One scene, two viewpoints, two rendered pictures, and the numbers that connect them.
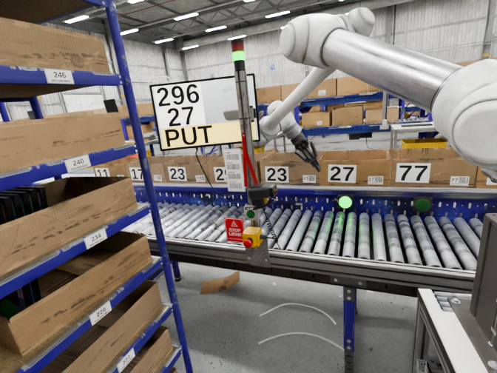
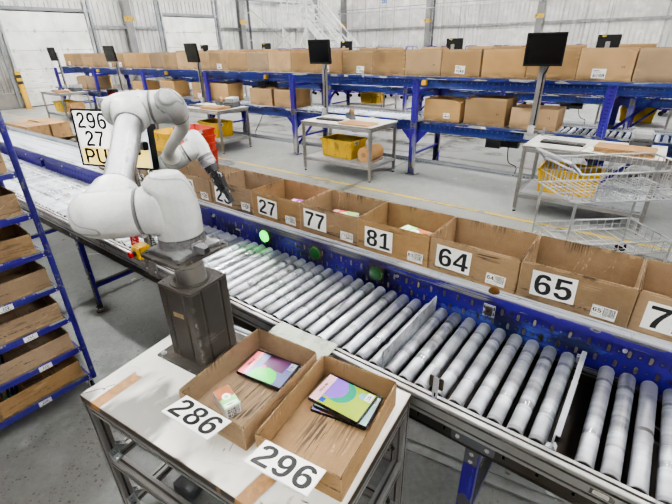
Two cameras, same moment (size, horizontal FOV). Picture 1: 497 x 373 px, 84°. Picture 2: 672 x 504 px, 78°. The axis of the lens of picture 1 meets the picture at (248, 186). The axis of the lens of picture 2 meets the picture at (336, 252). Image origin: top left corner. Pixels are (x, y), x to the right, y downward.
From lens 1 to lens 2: 1.67 m
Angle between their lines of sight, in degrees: 16
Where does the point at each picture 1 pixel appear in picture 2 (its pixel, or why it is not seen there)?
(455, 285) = (247, 318)
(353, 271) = not seen: hidden behind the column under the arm
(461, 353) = (162, 345)
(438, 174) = (331, 226)
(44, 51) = not seen: outside the picture
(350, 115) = (488, 111)
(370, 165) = (285, 204)
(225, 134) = not seen: hidden behind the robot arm
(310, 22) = (110, 104)
